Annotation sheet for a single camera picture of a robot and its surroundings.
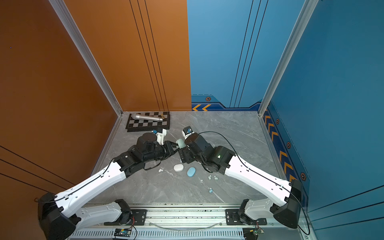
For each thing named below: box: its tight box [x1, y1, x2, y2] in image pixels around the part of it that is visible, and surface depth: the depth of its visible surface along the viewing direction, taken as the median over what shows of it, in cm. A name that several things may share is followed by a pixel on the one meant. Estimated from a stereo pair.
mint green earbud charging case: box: [176, 138, 187, 149], surface depth 73 cm
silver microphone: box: [132, 113, 163, 122], surface depth 111 cm
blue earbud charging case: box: [186, 166, 196, 178], surface depth 89 cm
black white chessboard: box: [125, 111, 170, 132], surface depth 111 cm
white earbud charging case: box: [173, 164, 184, 172], surface depth 91 cm
